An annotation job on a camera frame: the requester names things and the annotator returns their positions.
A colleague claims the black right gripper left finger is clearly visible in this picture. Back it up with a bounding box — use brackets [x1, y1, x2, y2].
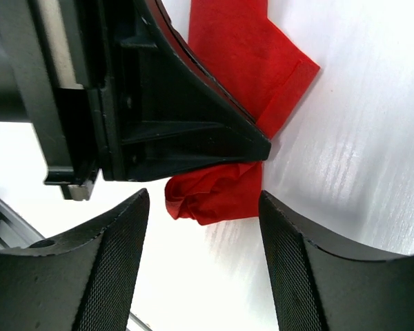
[0, 189, 149, 330]

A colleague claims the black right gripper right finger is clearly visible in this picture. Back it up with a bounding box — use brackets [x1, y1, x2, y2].
[259, 191, 414, 330]

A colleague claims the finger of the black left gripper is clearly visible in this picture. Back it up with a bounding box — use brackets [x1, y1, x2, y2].
[97, 1, 271, 182]
[155, 1, 256, 123]

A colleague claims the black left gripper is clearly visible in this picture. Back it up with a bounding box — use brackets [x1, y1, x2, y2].
[0, 1, 106, 201]

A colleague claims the red paper napkin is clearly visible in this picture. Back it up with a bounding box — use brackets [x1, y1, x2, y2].
[165, 1, 319, 225]

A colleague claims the aluminium front rail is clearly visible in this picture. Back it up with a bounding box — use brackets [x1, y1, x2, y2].
[0, 199, 44, 250]

